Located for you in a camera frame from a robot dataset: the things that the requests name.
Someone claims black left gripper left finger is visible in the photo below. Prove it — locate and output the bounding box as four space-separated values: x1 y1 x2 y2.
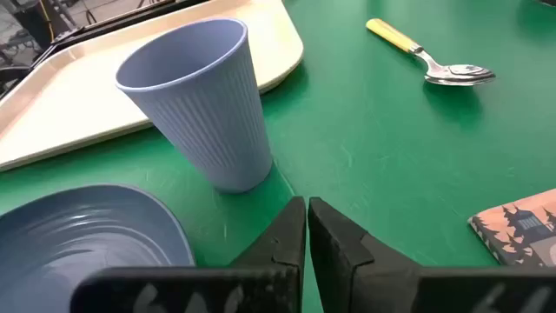
69 196 308 313

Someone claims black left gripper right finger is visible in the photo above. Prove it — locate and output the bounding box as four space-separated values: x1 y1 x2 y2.
308 196 556 313

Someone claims light blue ribbed cup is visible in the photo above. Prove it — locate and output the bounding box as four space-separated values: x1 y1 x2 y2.
115 17 274 194

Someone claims blue round plate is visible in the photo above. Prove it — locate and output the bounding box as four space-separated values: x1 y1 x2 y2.
0 183 195 313

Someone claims metal spoon orange handle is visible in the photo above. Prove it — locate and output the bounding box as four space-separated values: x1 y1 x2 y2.
365 17 497 87

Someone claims cream plastic tray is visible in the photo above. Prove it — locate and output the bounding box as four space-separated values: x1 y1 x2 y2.
0 0 305 172

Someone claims green table mat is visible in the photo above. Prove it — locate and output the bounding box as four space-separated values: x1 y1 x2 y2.
0 0 556 313

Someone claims illustrated Acadia book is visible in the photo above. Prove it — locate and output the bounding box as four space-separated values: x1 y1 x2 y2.
467 188 556 268

